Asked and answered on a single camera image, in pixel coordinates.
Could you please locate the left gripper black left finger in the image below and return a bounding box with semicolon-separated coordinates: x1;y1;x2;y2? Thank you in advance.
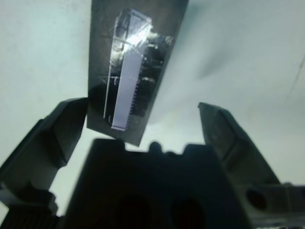
0;97;89;206

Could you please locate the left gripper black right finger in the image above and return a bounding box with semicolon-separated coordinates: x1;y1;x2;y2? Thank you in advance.
197;102;282;186

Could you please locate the black box lid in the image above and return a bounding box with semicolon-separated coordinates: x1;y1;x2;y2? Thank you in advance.
86;0;189;146

